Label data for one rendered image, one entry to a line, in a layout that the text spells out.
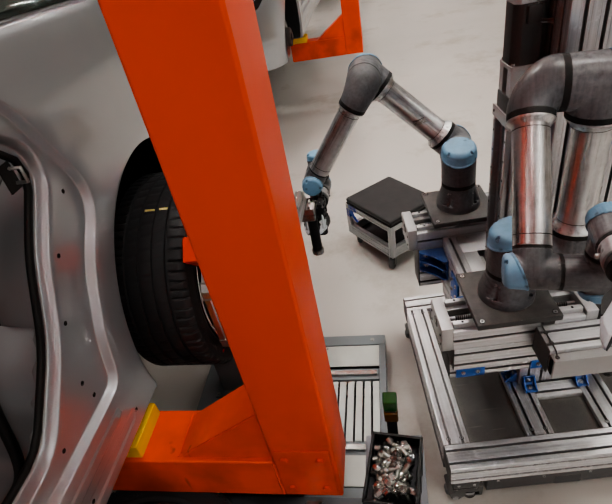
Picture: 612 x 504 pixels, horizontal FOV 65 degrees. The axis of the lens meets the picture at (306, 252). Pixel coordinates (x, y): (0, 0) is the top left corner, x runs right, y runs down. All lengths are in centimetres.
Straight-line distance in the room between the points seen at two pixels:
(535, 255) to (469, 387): 104
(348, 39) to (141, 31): 433
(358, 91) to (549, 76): 68
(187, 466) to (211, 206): 83
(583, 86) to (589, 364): 73
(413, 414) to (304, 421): 108
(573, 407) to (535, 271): 104
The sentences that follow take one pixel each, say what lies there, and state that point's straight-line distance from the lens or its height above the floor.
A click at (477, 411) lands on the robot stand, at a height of 21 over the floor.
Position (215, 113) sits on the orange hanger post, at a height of 158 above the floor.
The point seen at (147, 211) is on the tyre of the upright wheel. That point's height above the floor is 116.
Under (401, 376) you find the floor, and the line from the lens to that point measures 231.
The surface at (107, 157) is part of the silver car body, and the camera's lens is 135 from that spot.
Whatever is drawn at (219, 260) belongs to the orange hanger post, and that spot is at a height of 133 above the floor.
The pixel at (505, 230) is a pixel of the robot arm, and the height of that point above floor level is 104.
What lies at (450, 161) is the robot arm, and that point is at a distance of 172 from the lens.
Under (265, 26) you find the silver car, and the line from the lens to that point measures 396.
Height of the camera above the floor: 180
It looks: 36 degrees down
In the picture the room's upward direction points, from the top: 12 degrees counter-clockwise
